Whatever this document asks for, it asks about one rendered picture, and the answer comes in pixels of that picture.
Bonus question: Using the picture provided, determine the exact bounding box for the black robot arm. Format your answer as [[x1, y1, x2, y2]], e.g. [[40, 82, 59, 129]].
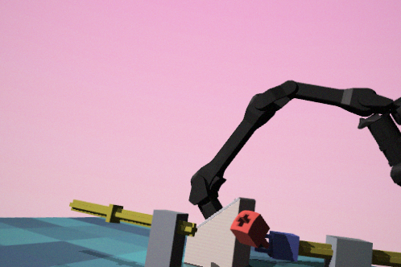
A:
[[188, 80, 401, 220]]

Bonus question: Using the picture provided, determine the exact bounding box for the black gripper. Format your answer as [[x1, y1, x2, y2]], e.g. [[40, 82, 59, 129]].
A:
[[377, 131, 401, 186]]

